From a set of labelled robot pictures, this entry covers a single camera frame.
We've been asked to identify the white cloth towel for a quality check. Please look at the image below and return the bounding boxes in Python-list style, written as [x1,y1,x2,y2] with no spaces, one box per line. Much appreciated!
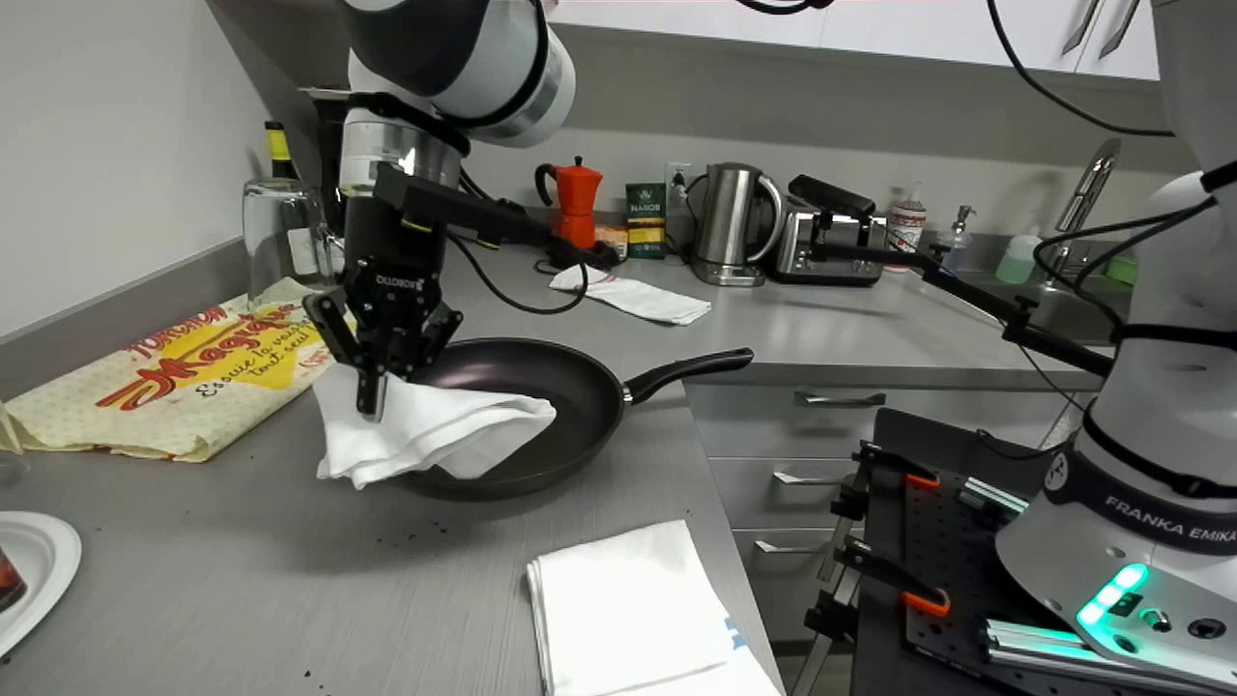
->
[312,369,555,492]

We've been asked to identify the folded white towel blue stripe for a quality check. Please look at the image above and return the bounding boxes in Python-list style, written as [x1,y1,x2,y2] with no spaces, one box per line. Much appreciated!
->
[524,519,782,696]

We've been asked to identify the white towel red stripe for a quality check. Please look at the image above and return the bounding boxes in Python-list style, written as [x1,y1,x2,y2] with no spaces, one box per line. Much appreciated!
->
[550,269,706,324]

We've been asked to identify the black perforated mounting board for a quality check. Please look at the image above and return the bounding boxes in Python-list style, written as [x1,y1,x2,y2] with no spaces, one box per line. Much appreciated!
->
[849,412,1107,696]

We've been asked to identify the orange black clamp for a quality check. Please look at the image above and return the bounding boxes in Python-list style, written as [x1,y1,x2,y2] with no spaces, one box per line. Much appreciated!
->
[835,537,951,619]

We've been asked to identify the black frying pan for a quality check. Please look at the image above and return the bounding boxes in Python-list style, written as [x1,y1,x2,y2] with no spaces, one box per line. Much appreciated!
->
[403,337,752,501]

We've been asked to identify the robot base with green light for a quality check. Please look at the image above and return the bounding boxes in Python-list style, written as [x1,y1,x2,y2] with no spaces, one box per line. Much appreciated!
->
[996,0,1237,696]

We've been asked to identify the green tea box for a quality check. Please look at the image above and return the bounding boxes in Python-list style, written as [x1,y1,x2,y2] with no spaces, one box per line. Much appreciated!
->
[625,182,666,260]

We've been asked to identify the white plate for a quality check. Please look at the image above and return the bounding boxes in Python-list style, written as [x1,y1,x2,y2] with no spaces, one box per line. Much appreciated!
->
[0,512,85,659]

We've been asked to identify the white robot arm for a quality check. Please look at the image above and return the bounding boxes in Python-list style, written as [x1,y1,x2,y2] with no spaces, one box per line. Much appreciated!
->
[306,0,574,418]

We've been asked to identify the stainless steel kettle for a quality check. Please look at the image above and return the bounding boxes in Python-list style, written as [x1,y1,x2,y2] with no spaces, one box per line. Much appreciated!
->
[688,164,786,288]

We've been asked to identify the black toaster appliance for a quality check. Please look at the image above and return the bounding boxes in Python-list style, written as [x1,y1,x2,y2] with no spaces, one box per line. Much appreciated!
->
[766,175,890,288]

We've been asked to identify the kitchen faucet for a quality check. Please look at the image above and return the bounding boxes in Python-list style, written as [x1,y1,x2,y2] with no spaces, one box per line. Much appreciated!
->
[1051,135,1119,269]

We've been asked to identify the red moka pot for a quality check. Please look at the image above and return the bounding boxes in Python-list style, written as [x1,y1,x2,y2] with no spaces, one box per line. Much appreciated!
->
[534,158,603,253]

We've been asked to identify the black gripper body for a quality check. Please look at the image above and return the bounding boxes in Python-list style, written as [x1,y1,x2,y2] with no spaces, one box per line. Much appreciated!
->
[344,197,465,378]

